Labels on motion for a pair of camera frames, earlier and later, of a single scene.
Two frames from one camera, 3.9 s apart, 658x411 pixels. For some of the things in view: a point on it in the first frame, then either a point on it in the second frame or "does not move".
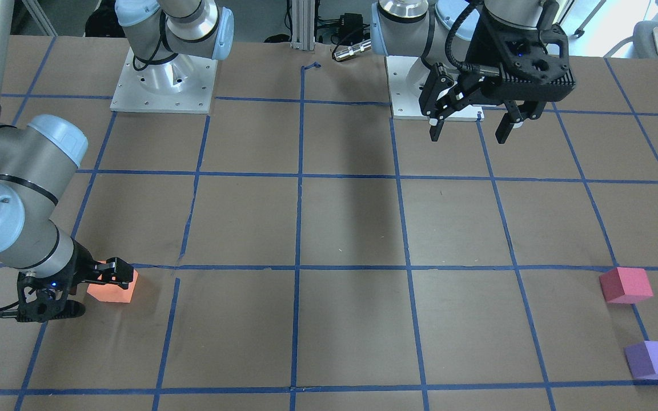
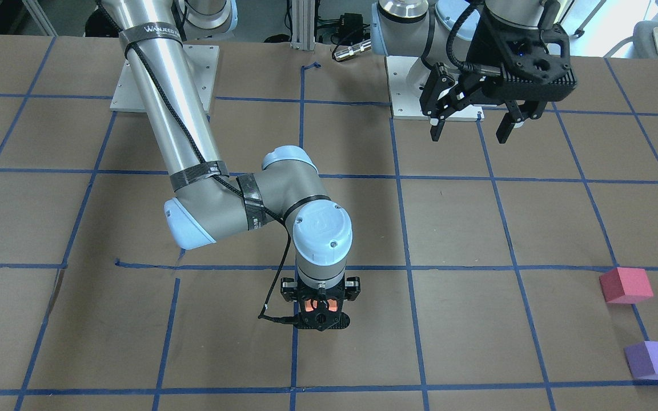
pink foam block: (624, 285) does not move
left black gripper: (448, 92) does not move
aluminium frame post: (303, 24) does not move
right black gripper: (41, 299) → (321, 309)
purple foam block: (655, 360) does not move
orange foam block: (113, 293) → (332, 304)
